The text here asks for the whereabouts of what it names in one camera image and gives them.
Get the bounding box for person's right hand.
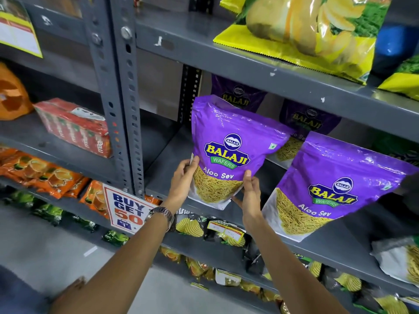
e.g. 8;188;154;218
232;170;264;233

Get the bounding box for person's left hand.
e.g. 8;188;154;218
163;156;200;215

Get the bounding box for purple snack packet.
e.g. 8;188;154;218
188;95;295;211
266;99;342;170
211;74;268;113
262;131;419;242

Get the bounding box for person's left forearm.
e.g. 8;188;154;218
49;211;172;314

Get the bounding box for person's right forearm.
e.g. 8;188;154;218
243;222;349;314

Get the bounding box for yellow price tag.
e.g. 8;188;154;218
207;220;247;246

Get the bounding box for silver wristwatch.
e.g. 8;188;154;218
145;206;176;233

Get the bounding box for white red offer sign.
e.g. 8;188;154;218
102;184;159;235

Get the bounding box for row of yellow packets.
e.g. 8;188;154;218
159;246;283;305

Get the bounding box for row of black chips packets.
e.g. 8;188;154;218
174;208;419;314

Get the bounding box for red tea pack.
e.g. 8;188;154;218
33;97;112;159

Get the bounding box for grey metal shelf rack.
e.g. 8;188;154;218
0;0;419;314

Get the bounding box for row of orange tea packets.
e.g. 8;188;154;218
0;145;110;220

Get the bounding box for row of green packets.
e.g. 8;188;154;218
3;189;130;247

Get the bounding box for large yellow chips packet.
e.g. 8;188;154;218
213;0;392;85

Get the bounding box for white yellow snack packet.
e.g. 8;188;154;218
371;236;419;287

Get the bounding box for yellow green chips packet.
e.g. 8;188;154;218
377;55;419;102

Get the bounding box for orange packet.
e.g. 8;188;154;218
0;61;34;121

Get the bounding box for blue packet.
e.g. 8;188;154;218
371;24;419;77

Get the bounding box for dark blue trousers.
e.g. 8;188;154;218
0;265;50;314

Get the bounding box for yellow white paper sign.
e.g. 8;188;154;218
0;0;43;58

